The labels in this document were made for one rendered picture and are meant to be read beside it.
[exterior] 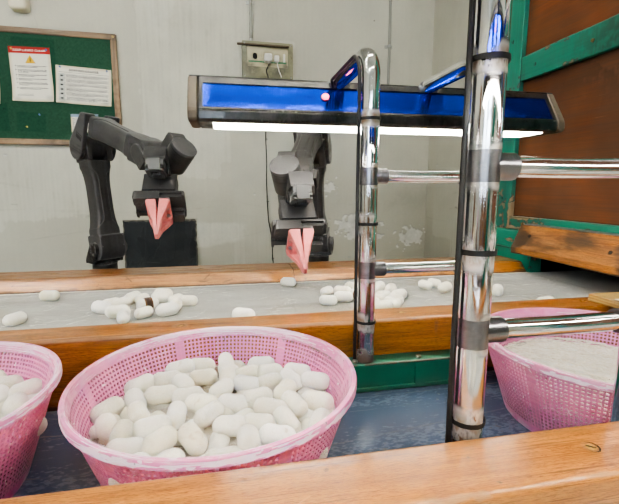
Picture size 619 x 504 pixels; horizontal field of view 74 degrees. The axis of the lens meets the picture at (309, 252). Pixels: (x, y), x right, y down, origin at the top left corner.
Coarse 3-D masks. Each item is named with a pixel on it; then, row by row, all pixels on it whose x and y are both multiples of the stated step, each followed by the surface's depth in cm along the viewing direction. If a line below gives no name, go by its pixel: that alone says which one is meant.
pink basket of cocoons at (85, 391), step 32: (128, 352) 46; (160, 352) 48; (192, 352) 51; (256, 352) 52; (320, 352) 47; (96, 384) 41; (352, 384) 37; (64, 416) 32; (96, 448) 28; (256, 448) 28; (288, 448) 29; (320, 448) 33; (128, 480) 29
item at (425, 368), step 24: (336, 72) 60; (360, 72) 50; (456, 72) 57; (360, 96) 50; (360, 120) 51; (360, 144) 51; (360, 168) 52; (360, 192) 52; (360, 216) 52; (360, 240) 53; (360, 264) 53; (384, 264) 53; (408, 264) 54; (432, 264) 55; (360, 288) 53; (360, 312) 54; (360, 336) 54; (360, 360) 55; (384, 360) 56; (408, 360) 56; (432, 360) 56; (360, 384) 55; (384, 384) 55; (408, 384) 56; (432, 384) 57
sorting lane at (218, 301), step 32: (192, 288) 85; (224, 288) 85; (256, 288) 85; (288, 288) 85; (320, 288) 85; (416, 288) 85; (512, 288) 85; (544, 288) 85; (576, 288) 85; (0, 320) 64; (32, 320) 64; (64, 320) 64; (96, 320) 64; (160, 320) 64
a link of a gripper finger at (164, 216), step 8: (136, 192) 83; (144, 192) 83; (152, 192) 83; (136, 200) 82; (144, 200) 82; (160, 200) 82; (168, 200) 83; (160, 208) 82; (168, 208) 83; (160, 216) 81; (168, 216) 86; (160, 224) 81; (168, 224) 85; (160, 232) 81
